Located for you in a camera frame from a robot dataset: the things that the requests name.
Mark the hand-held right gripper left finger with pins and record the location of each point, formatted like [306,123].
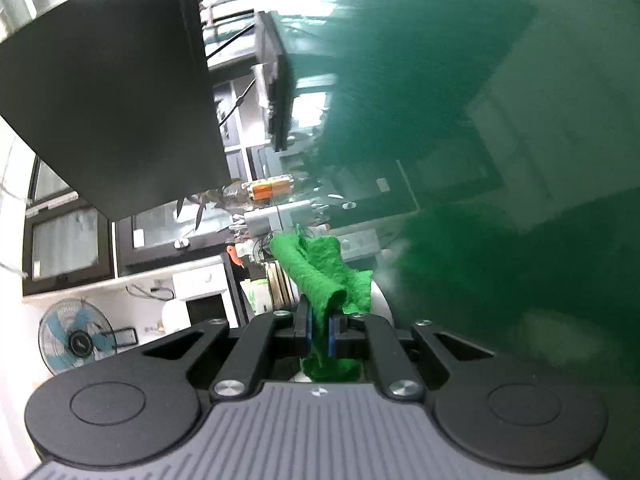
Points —
[309,325]

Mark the black framed window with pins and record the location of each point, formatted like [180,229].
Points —
[160,240]
[65,245]

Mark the orange clip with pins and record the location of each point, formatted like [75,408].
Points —
[234,255]

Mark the green scouring pad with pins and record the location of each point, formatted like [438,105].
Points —
[320,270]

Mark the green tissue pack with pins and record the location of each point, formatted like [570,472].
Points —
[256,297]

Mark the orange bottle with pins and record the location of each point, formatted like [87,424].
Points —
[270,189]

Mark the grey laptop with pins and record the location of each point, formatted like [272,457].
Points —
[277,85]

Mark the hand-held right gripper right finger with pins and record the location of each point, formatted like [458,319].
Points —
[332,335]

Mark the white microwave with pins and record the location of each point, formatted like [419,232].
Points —
[200,285]

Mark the large black board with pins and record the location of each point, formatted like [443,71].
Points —
[110,100]

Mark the white jug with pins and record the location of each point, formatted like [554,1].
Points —
[175,317]

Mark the grey box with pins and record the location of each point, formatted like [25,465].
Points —
[262,221]

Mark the white bowl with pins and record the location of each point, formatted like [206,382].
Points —
[382,302]

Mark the standing fan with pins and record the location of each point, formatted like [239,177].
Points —
[77,337]

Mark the potted plant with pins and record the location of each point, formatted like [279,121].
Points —
[207,205]

